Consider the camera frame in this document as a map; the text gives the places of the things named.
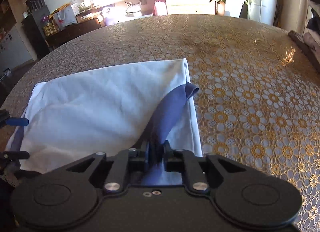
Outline stack of folded clothes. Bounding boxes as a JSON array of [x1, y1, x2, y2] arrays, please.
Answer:
[[302, 0, 320, 70]]

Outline black refrigerator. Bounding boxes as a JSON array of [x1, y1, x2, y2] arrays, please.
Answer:
[[21, 0, 52, 59]]

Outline white purple raglan shirt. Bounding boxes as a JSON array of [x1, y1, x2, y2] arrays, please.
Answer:
[[5, 58, 203, 187]]

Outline clear cookie jar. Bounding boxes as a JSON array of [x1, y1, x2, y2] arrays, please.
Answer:
[[41, 16, 60, 36]]

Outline red and white bag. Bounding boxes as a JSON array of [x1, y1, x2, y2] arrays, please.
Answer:
[[154, 0, 167, 16]]

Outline dark wooden sideboard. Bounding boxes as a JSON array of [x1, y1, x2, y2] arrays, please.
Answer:
[[45, 17, 105, 50]]

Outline light wooden media console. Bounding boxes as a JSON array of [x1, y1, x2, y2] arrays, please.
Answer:
[[75, 0, 218, 26]]

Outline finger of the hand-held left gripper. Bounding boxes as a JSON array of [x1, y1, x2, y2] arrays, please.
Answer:
[[0, 150, 30, 160], [0, 109, 29, 128]]

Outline yellow floral lace tablecloth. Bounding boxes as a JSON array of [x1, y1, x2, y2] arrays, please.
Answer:
[[0, 14, 320, 232]]

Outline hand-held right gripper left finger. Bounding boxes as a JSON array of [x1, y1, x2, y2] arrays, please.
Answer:
[[65, 140, 152, 194]]

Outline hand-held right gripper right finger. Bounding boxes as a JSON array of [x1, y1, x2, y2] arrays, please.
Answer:
[[162, 140, 247, 194]]

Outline white flat box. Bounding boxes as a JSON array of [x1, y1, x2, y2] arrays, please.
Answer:
[[76, 12, 97, 23]]

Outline white shopping bag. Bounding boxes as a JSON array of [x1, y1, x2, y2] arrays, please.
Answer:
[[52, 5, 79, 28]]

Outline purple jug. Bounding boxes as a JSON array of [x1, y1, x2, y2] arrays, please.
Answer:
[[102, 7, 118, 26]]

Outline white planter pot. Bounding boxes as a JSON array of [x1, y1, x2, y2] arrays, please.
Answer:
[[224, 0, 244, 18]]

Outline white wall cabinets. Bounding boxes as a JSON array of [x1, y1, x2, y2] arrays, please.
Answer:
[[0, 25, 34, 73]]

